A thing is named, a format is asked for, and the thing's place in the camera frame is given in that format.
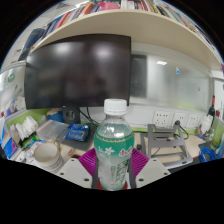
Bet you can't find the coiled blue cable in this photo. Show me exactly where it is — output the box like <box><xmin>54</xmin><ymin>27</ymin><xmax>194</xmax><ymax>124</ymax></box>
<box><xmin>198</xmin><ymin>146</ymin><xmax>218</xmax><ymax>164</ymax></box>

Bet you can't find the white ceramic mug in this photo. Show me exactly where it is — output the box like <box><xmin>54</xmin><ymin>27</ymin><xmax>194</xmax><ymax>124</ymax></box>
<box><xmin>32</xmin><ymin>139</ymin><xmax>64</xmax><ymax>173</ymax></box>

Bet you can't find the wall shelf with books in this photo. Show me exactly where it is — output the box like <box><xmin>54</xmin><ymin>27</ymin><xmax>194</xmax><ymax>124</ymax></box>
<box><xmin>18</xmin><ymin>0</ymin><xmax>224</xmax><ymax>72</ymax></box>

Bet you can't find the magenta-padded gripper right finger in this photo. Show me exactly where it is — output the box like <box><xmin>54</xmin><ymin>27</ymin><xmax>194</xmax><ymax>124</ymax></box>
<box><xmin>127</xmin><ymin>148</ymin><xmax>171</xmax><ymax>190</ymax></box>

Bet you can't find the green-labelled clear drink bottle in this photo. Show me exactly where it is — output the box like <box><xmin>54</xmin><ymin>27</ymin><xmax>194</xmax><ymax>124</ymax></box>
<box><xmin>93</xmin><ymin>98</ymin><xmax>136</xmax><ymax>192</ymax></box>

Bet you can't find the white wall socket row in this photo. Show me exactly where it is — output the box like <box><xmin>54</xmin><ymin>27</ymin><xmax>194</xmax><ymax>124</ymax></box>
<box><xmin>152</xmin><ymin>109</ymin><xmax>201</xmax><ymax>130</ymax></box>

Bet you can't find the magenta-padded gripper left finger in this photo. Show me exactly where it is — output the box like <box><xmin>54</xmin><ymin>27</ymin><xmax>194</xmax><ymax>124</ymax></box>
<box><xmin>56</xmin><ymin>147</ymin><xmax>101</xmax><ymax>190</ymax></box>

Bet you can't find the small blue box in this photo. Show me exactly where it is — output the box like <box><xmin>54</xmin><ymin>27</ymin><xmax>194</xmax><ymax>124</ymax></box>
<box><xmin>64</xmin><ymin>122</ymin><xmax>92</xmax><ymax>143</ymax></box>

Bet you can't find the white round jar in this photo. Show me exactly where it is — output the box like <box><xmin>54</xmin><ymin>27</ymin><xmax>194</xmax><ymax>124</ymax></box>
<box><xmin>199</xmin><ymin>114</ymin><xmax>214</xmax><ymax>135</ymax></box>

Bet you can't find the black computer monitor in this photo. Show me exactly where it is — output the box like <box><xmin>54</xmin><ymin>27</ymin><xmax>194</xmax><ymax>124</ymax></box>
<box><xmin>23</xmin><ymin>33</ymin><xmax>132</xmax><ymax>126</ymax></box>

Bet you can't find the white paper napkin stack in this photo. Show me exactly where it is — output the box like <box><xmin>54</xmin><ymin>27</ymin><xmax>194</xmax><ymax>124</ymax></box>
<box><xmin>14</xmin><ymin>115</ymin><xmax>40</xmax><ymax>141</ymax></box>

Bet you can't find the grey metal laptop stand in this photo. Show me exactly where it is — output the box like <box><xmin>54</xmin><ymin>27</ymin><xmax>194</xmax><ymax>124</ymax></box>
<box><xmin>139</xmin><ymin>123</ymin><xmax>194</xmax><ymax>170</ymax></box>

